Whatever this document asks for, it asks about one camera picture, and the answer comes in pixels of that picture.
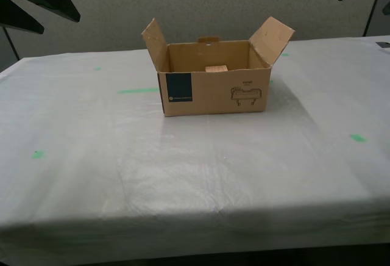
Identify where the light wooden block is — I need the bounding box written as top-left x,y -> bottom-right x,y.
204,64 -> 229,73

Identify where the brown cardboard box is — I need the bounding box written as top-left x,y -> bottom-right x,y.
140,15 -> 296,117

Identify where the white plastic table cover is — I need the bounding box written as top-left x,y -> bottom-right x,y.
0,35 -> 390,262

